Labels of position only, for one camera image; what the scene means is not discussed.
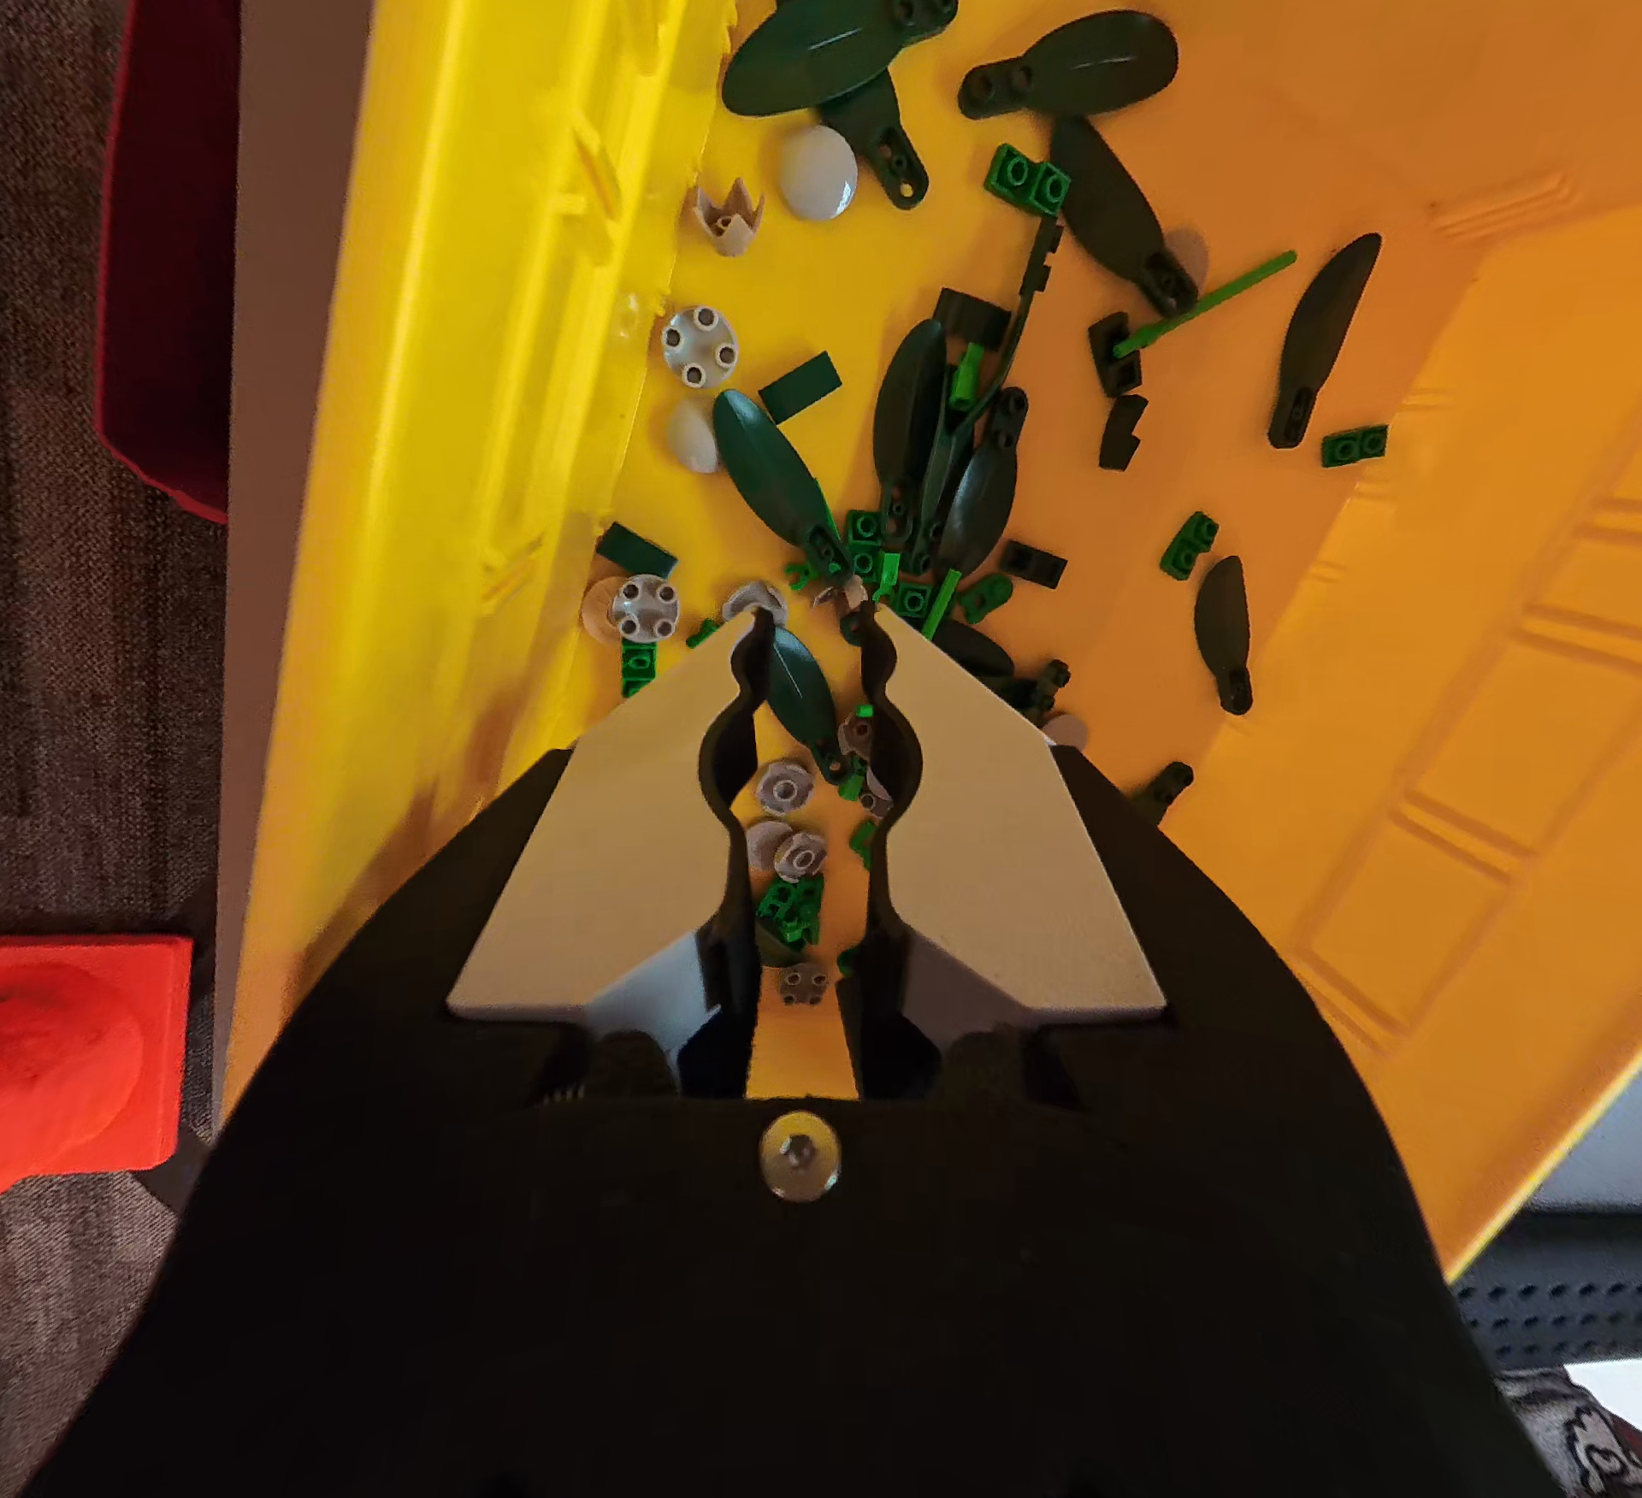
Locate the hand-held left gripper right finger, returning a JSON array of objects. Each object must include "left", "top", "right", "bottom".
[{"left": 836, "top": 601, "right": 1170, "bottom": 1100}]

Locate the patterned cloth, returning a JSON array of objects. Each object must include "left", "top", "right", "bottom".
[{"left": 1500, "top": 1367, "right": 1642, "bottom": 1498}]

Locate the red plastic bin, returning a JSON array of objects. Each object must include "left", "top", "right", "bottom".
[{"left": 95, "top": 0, "right": 246, "bottom": 525}]

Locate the pile of brick pieces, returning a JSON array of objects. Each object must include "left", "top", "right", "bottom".
[{"left": 579, "top": 0, "right": 1394, "bottom": 1006}]

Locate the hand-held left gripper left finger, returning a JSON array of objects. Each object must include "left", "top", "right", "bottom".
[{"left": 446, "top": 608, "right": 778, "bottom": 1100}]

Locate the yellow plastic bin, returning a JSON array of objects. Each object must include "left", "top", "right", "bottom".
[{"left": 217, "top": 0, "right": 1642, "bottom": 1283}]

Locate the black perforated panel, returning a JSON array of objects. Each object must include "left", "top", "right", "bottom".
[{"left": 1448, "top": 1210, "right": 1642, "bottom": 1372}]

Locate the orange traffic cone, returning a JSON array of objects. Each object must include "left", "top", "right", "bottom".
[{"left": 0, "top": 934, "right": 195, "bottom": 1192}]

